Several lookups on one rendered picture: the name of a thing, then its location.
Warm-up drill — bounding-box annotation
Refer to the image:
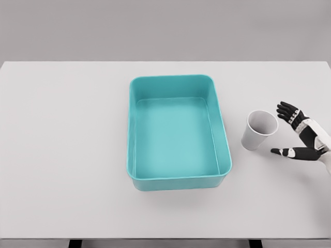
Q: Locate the white paper cup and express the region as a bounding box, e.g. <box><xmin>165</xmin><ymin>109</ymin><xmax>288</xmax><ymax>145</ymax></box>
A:
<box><xmin>240</xmin><ymin>110</ymin><xmax>279</xmax><ymax>151</ymax></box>

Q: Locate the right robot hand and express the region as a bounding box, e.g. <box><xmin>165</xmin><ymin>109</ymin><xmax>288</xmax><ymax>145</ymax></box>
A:
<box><xmin>270</xmin><ymin>101</ymin><xmax>331</xmax><ymax>175</ymax></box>

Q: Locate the teal plastic basket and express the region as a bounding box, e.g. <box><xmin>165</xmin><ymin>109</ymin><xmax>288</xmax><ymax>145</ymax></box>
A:
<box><xmin>126</xmin><ymin>74</ymin><xmax>233</xmax><ymax>192</ymax></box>

